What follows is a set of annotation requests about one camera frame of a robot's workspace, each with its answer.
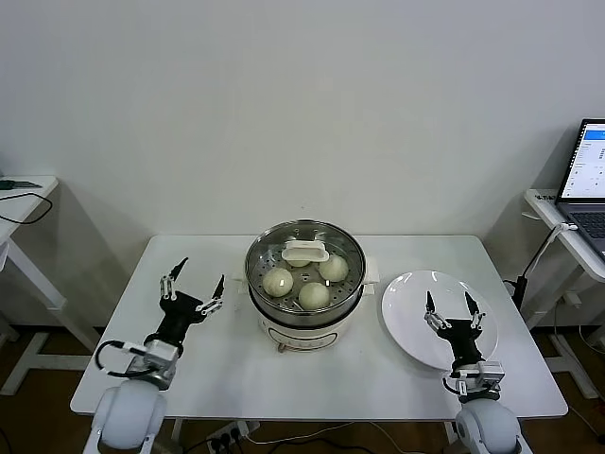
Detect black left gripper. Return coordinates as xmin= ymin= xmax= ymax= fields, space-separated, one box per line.
xmin=145 ymin=257 xmax=226 ymax=347

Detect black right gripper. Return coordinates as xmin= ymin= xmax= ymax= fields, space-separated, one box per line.
xmin=423 ymin=290 xmax=487 ymax=369

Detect white steamed baozi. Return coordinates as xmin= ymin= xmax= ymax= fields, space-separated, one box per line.
xmin=298 ymin=282 xmax=331 ymax=312
xmin=283 ymin=250 xmax=313 ymax=269
xmin=262 ymin=268 xmax=294 ymax=298
xmin=319 ymin=254 xmax=350 ymax=284

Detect glass lid with white handle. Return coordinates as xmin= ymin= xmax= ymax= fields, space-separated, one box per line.
xmin=245 ymin=219 xmax=368 ymax=311

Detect steel perforated steamer basket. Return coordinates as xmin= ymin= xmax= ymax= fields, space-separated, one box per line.
xmin=244 ymin=219 xmax=369 ymax=328

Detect white round plate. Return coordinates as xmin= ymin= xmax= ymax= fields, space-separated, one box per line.
xmin=381 ymin=269 xmax=500 ymax=373

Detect white electric cooker base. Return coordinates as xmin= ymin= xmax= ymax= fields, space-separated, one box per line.
xmin=231 ymin=262 xmax=382 ymax=355

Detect white floor power strip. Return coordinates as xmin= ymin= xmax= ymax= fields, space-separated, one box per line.
xmin=205 ymin=419 xmax=261 ymax=450

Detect white side table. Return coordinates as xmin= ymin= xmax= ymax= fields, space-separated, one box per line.
xmin=0 ymin=174 xmax=103 ymax=396

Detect grey open laptop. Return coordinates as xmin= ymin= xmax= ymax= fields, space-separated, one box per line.
xmin=555 ymin=117 xmax=605 ymax=252

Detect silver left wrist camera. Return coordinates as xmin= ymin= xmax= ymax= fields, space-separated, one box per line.
xmin=121 ymin=340 xmax=183 ymax=366

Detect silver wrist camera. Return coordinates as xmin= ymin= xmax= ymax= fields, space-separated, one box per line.
xmin=121 ymin=340 xmax=183 ymax=366
xmin=475 ymin=359 xmax=506 ymax=385

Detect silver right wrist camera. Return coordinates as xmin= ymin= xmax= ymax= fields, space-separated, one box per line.
xmin=475 ymin=359 xmax=506 ymax=385

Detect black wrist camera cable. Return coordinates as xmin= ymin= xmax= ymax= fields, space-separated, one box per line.
xmin=95 ymin=339 xmax=143 ymax=379

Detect thin black cable loop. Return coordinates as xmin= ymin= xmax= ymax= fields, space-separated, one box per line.
xmin=0 ymin=191 xmax=53 ymax=226

